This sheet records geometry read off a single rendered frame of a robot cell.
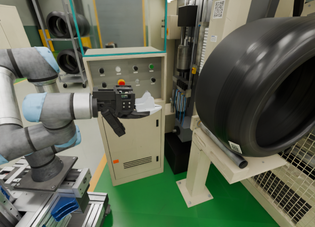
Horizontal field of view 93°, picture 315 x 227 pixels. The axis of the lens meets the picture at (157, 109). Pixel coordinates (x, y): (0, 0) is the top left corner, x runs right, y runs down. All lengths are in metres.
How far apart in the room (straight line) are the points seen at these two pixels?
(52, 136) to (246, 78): 0.60
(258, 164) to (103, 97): 0.85
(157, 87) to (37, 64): 0.77
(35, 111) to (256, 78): 0.60
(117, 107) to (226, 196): 1.54
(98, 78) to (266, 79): 0.95
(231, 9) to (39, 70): 0.89
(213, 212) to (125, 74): 1.39
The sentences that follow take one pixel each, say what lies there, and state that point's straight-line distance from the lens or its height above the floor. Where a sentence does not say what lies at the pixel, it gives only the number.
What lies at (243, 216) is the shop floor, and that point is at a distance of 1.75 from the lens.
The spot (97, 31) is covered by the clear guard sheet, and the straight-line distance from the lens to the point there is 1.06.
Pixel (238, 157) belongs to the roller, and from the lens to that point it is 0.80.
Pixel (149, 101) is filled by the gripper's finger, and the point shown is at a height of 1.24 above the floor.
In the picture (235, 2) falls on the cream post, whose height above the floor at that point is 1.53.
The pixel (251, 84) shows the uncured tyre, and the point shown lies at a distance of 0.54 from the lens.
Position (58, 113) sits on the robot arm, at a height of 1.25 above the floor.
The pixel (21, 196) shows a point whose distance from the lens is 1.20.
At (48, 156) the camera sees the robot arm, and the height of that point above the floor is 0.85.
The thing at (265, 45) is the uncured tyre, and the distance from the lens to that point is 0.58.
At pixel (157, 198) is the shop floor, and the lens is 1.66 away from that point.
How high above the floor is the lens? 1.44
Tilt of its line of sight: 30 degrees down
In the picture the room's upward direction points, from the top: straight up
